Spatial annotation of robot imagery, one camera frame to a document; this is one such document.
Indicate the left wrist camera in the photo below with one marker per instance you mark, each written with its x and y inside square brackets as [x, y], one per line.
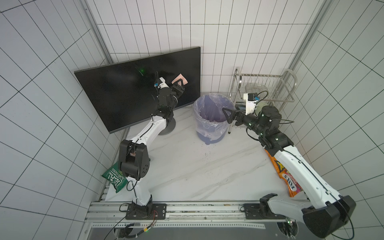
[160, 83]

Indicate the green snack bag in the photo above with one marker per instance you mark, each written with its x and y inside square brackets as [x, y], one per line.
[116, 178]

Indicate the pink note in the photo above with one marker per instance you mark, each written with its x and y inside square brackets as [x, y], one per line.
[180, 76]

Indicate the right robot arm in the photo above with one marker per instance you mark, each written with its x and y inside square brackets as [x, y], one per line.
[324, 211]

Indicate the round grey monitor base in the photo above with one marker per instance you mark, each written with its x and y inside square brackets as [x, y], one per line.
[169, 128]

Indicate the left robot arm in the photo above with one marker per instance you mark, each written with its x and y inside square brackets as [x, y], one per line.
[134, 160]

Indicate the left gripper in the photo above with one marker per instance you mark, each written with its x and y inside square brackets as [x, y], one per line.
[180, 89]

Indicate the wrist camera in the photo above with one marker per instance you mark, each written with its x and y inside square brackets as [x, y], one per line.
[251, 100]
[160, 83]

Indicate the green bowl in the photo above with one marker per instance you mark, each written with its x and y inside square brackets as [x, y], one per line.
[259, 107]

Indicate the orange candy bag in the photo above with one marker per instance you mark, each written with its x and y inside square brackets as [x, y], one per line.
[294, 187]

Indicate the clear glass plate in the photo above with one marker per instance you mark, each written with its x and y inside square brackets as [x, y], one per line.
[259, 90]

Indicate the steel dish rack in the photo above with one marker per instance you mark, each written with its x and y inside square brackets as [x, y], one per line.
[281, 88]

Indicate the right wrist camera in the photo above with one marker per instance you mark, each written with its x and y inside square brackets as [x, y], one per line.
[251, 100]

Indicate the aluminium mounting rail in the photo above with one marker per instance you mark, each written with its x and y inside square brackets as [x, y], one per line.
[248, 214]

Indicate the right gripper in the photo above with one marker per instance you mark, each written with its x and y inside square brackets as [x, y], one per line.
[237, 116]

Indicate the black flat monitor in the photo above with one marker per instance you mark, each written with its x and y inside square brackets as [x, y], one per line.
[124, 94]

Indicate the purple trash bin with liner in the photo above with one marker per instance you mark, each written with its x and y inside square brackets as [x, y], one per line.
[211, 123]

